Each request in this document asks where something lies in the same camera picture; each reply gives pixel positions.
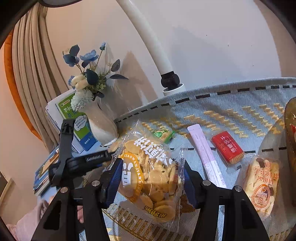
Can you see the person's left hand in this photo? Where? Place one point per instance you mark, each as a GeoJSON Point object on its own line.
{"type": "Point", "coordinates": [79, 211]}

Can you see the red white rice cracker bag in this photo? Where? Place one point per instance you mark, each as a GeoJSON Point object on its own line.
{"type": "Point", "coordinates": [293, 129]}

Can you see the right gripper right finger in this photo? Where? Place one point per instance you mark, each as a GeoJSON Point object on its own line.
{"type": "Point", "coordinates": [241, 221]}

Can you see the white ceramic vase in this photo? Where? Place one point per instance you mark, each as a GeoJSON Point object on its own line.
{"type": "Point", "coordinates": [102, 127]}

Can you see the peach pastry pack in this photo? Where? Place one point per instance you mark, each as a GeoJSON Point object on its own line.
{"type": "Point", "coordinates": [261, 184]}

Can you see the pink stick sachet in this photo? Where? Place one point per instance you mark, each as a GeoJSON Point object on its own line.
{"type": "Point", "coordinates": [205, 153]}

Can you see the beige curtain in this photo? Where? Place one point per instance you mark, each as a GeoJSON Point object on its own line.
{"type": "Point", "coordinates": [32, 73]}

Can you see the black pole clamp base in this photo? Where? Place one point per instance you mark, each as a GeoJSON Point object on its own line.
{"type": "Point", "coordinates": [171, 82]}

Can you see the blue white artificial flowers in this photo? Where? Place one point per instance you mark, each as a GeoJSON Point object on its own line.
{"type": "Point", "coordinates": [90, 83]}

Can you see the clear bag round biscuits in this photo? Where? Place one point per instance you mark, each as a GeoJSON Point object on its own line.
{"type": "Point", "coordinates": [152, 177]}

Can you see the green small snack packet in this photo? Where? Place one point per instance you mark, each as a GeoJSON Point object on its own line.
{"type": "Point", "coordinates": [164, 134]}

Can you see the stacked books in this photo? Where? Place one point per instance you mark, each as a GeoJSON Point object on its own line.
{"type": "Point", "coordinates": [41, 181]}

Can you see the red biscuit packet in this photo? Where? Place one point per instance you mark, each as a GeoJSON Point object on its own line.
{"type": "Point", "coordinates": [228, 148]}

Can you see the white lamp pole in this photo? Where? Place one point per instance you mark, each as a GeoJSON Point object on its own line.
{"type": "Point", "coordinates": [147, 35]}

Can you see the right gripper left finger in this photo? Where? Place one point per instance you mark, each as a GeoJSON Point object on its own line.
{"type": "Point", "coordinates": [60, 221]}

